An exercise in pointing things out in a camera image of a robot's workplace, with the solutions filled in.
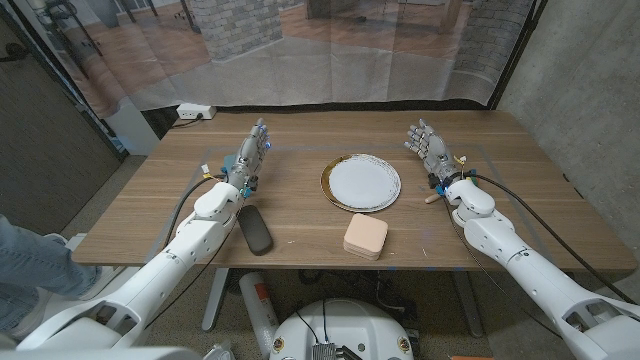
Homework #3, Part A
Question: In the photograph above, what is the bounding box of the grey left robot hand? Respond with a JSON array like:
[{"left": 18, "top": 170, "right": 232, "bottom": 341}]
[{"left": 225, "top": 117, "right": 272, "bottom": 197}]

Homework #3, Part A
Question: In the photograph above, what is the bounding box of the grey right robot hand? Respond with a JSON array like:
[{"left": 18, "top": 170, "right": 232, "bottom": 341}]
[{"left": 403, "top": 118, "right": 464, "bottom": 188}]

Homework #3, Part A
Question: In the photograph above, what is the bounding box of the dark grey glasses case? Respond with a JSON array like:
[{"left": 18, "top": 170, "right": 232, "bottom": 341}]
[{"left": 236, "top": 204, "right": 275, "bottom": 257}]

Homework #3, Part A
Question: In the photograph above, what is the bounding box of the white gold-rimmed paper plate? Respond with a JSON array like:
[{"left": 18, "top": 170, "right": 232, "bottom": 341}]
[{"left": 319, "top": 153, "right": 403, "bottom": 214}]

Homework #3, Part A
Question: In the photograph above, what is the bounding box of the white power strip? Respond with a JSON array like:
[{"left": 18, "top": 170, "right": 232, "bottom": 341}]
[{"left": 176, "top": 102, "right": 218, "bottom": 121}]

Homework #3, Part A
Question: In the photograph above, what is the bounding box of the printed room backdrop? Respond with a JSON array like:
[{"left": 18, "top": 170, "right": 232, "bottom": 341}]
[{"left": 9, "top": 0, "right": 539, "bottom": 119}]

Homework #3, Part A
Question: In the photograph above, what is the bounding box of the black backdrop stand pole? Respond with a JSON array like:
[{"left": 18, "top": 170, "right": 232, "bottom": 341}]
[
  {"left": 0, "top": 0, "right": 129, "bottom": 161},
  {"left": 487, "top": 0, "right": 549, "bottom": 111}
]

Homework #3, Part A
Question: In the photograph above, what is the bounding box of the white cylinder with orange label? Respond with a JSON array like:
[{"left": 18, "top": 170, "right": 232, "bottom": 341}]
[{"left": 238, "top": 271, "right": 280, "bottom": 359}]

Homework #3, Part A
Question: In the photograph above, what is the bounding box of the white robot torso base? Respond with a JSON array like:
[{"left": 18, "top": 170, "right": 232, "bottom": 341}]
[{"left": 269, "top": 298, "right": 415, "bottom": 360}]

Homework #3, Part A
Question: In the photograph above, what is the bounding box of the grey finned electronics module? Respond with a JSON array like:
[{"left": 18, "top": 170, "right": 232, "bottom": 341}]
[{"left": 312, "top": 342, "right": 364, "bottom": 360}]

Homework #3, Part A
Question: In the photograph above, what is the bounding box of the person leg in blue jeans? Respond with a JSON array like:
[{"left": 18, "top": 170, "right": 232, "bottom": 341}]
[{"left": 0, "top": 214, "right": 101, "bottom": 336}]

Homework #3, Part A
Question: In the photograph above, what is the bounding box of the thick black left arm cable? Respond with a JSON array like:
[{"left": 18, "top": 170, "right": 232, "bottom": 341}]
[{"left": 162, "top": 173, "right": 229, "bottom": 250}]

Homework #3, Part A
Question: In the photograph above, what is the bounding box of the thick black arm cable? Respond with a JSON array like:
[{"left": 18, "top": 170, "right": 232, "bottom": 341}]
[
  {"left": 162, "top": 173, "right": 229, "bottom": 250},
  {"left": 467, "top": 172, "right": 637, "bottom": 305}
]

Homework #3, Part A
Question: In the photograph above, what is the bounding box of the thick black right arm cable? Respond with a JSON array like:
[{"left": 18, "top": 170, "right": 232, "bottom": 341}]
[{"left": 467, "top": 172, "right": 637, "bottom": 305}]

